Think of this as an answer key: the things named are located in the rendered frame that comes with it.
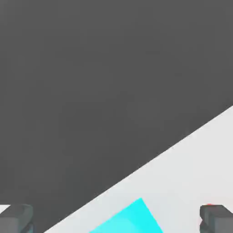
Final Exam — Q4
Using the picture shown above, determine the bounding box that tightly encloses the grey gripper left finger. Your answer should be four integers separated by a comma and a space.
0, 204, 35, 233

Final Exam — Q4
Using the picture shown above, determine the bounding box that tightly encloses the large cyan box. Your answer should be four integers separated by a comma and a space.
88, 198, 164, 233

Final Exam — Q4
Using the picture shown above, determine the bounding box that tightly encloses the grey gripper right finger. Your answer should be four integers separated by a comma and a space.
199, 204, 233, 233

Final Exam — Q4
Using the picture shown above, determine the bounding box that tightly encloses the small red cube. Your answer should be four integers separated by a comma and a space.
199, 203, 214, 225

